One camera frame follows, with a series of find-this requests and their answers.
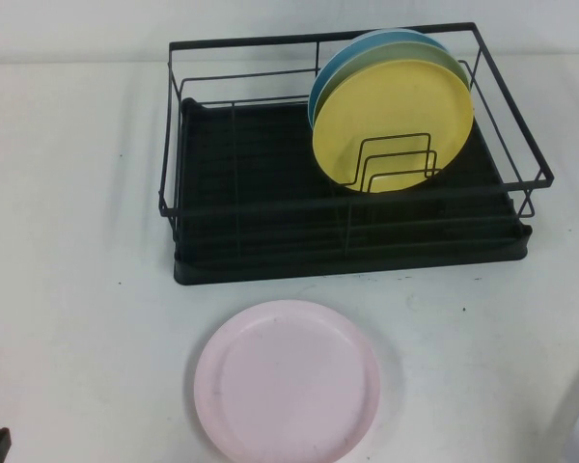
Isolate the pink round plate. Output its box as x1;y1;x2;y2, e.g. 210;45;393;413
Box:
193;298;383;463

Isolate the yellow round plate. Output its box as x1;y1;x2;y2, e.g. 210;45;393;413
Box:
311;59;476;195

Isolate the blue round plate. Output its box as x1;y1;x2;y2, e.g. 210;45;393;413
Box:
306;27;451;132

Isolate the green round plate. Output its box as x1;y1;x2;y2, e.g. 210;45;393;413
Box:
313;40;472;127

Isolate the black plastic drip tray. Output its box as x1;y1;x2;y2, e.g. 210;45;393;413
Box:
172;96;534;286

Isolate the black wire dish rack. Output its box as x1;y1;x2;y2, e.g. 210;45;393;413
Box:
157;20;556;258

